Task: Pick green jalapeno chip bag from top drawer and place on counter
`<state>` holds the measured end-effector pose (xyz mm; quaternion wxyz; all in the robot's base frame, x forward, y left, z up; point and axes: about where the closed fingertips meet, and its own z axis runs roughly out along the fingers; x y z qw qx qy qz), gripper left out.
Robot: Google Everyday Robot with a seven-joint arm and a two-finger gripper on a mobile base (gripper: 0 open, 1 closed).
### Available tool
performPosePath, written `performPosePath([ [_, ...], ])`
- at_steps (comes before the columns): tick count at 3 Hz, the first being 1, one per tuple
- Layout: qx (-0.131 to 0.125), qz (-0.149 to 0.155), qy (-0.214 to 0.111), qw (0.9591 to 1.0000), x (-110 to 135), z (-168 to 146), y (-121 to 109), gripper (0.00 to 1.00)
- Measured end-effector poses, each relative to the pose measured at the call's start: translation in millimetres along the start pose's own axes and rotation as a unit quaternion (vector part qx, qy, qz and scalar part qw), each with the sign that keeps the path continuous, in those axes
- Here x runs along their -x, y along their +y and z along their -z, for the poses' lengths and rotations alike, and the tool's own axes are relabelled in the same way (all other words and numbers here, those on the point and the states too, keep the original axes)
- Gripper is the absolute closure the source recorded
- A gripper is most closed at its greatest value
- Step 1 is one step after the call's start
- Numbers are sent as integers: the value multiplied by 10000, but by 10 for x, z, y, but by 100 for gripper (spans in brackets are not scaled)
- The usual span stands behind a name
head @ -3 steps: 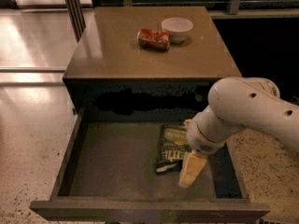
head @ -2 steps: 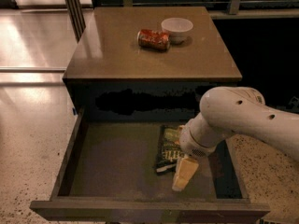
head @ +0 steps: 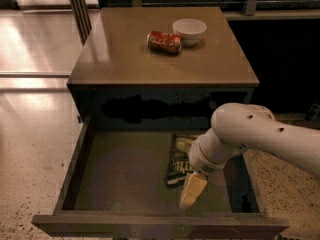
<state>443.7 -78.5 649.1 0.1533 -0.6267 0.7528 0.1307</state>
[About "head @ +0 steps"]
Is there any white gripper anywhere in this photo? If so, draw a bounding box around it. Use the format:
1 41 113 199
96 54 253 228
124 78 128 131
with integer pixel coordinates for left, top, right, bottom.
179 139 225 209

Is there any green jalapeno chip bag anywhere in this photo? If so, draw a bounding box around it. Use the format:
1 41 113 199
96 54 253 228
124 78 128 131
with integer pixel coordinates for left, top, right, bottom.
165 133 197 188

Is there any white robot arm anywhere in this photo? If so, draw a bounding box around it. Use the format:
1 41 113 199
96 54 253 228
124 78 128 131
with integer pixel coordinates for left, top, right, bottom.
179 103 320 209

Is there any open grey top drawer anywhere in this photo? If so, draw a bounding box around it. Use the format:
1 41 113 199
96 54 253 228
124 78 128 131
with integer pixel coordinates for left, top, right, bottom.
32 119 288 240

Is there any brown cabinet with counter top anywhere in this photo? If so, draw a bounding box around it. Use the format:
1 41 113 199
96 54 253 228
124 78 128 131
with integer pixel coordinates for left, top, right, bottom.
67 7 259 131

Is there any red soda can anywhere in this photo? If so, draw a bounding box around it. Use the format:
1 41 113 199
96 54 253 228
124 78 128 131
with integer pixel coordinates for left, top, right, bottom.
147 31 182 55

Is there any white bowl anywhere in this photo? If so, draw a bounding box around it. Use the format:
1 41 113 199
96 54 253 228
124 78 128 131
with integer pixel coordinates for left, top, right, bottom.
172 19 207 47

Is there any dark metal post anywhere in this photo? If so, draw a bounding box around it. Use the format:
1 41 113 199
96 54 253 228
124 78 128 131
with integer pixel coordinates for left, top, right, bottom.
69 0 92 44

